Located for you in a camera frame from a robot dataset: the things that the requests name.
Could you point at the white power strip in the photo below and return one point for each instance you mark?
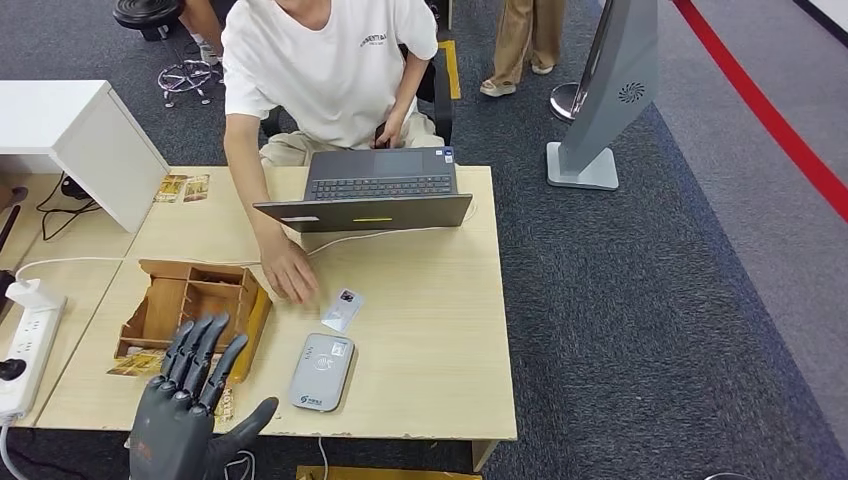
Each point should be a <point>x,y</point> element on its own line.
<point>30,351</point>

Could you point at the grey card reader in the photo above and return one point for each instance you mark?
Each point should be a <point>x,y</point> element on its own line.
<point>321,374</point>

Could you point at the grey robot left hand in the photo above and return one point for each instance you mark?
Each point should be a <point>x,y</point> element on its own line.
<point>172,424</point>

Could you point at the person's left hand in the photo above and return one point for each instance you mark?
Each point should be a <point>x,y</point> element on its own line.
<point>394,132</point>

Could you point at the black plug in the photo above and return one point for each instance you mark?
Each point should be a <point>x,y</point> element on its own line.
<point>12,370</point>

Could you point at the dark smartphone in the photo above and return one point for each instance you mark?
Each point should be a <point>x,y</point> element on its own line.
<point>379,136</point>

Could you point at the wooden desk organizer box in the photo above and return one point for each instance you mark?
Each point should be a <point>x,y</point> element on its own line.
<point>166,298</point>

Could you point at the person's right hand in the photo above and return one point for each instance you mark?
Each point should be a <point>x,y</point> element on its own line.
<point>288,268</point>

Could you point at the red floor stripe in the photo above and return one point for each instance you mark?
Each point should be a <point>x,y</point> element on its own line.
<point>785,126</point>

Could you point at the black rod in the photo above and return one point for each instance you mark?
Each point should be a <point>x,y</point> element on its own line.
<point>10,228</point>

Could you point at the white charger plug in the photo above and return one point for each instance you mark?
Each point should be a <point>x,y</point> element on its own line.
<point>30,295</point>

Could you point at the white ID card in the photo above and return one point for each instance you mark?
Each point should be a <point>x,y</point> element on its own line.
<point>341,311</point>

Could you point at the grey kiosk stand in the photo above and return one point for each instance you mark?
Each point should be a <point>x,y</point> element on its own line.
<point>609,86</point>

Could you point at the yellow printed key card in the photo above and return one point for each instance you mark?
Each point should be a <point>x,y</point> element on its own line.
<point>136,364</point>
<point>197,188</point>
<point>226,404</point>
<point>169,189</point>

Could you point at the person's right forearm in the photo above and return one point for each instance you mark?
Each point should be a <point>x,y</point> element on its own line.
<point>252,179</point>

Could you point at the black stool chrome base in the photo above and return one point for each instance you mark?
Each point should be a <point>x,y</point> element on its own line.
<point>149,13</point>

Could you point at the white desk cabinet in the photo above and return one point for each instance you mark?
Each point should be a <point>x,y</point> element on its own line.
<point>99,152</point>

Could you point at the yellow floor tape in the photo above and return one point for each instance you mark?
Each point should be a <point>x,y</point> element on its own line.
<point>384,474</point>
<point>450,69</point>

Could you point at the person's left forearm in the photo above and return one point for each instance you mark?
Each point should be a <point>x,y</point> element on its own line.
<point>411,86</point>

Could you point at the person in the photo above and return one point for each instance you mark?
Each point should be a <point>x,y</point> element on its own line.
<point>523,33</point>
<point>199,26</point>
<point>324,66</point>

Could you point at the grey laptop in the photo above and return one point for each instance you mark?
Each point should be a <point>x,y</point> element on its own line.
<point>371,218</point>

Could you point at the chrome stanchion post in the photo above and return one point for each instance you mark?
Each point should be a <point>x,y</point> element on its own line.
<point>563,102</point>

